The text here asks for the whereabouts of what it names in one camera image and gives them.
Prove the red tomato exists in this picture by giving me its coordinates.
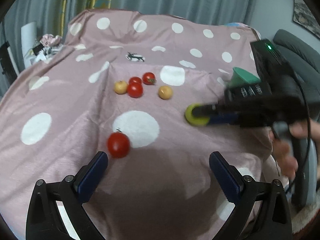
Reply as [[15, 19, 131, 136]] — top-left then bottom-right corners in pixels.
[[107, 132, 130, 158], [129, 76, 142, 84], [142, 72, 156, 85], [127, 82, 144, 98]]

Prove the pink polka dot cloth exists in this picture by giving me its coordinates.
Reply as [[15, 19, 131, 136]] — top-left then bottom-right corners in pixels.
[[1, 10, 271, 239]]

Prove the green plastic bowl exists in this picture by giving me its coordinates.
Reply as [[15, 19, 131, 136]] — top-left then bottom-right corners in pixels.
[[228, 67, 260, 88]]

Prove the grey sofa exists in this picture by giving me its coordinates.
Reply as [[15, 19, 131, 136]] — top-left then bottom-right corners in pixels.
[[273, 29, 319, 122]]

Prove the green fruit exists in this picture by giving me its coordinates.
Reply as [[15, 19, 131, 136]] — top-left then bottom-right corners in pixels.
[[184, 103, 211, 127]]

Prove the white table lamp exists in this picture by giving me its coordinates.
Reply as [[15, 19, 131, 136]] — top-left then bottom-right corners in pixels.
[[21, 21, 37, 69]]

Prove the framed wall picture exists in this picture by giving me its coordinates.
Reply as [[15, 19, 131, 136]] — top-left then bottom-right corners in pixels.
[[293, 0, 320, 38]]

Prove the yellow small fruit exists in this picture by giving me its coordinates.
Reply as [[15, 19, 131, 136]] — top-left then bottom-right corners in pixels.
[[113, 80, 128, 95], [158, 86, 173, 100]]

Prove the person right hand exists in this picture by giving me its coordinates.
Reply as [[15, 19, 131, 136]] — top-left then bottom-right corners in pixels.
[[268, 119, 320, 180]]

